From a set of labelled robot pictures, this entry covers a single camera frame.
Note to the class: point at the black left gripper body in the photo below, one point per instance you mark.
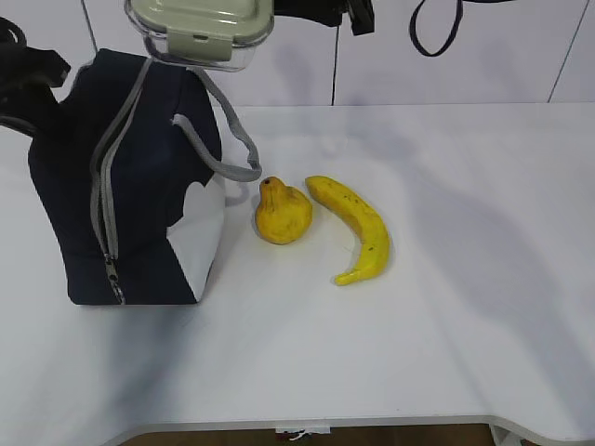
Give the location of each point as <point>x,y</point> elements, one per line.
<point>28,75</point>

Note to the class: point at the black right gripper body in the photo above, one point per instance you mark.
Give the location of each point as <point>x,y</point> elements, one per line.
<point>330,12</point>

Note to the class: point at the navy blue lunch bag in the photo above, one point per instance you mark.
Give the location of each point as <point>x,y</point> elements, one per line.
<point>131,171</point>

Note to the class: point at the green lid glass container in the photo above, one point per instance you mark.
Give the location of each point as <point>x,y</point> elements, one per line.
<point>215,35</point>

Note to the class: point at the yellow pear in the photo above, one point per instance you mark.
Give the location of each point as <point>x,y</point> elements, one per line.
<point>283,214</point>

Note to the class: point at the yellow banana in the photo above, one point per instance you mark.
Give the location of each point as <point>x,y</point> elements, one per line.
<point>362,219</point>

